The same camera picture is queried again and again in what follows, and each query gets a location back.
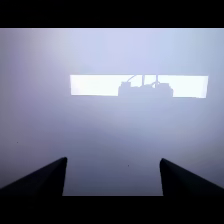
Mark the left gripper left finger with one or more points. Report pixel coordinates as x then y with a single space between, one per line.
40 180

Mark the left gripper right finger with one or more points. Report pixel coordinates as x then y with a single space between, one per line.
183 181

